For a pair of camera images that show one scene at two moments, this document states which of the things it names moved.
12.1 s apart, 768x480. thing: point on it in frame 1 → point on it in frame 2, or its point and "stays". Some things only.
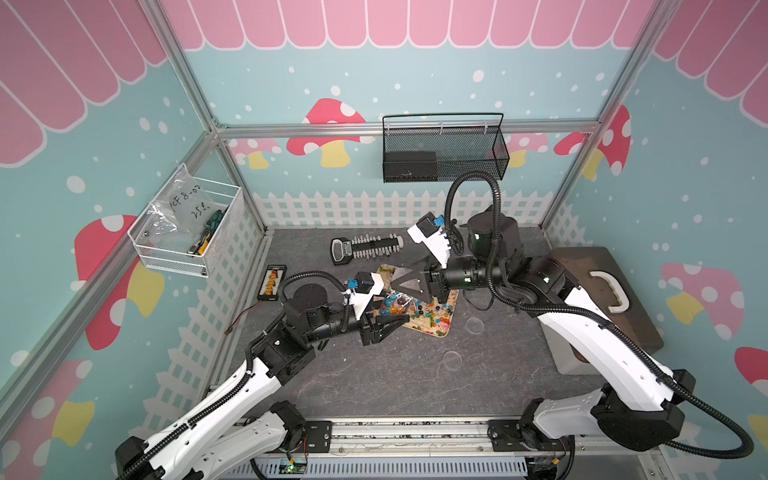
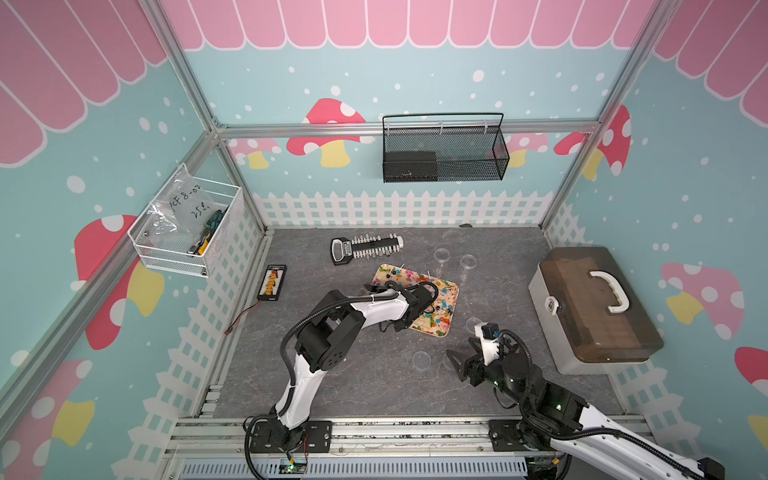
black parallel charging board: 272,282 stays
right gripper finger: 413,284 → 460,362
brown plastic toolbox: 596,272 stays
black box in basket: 408,166 stays
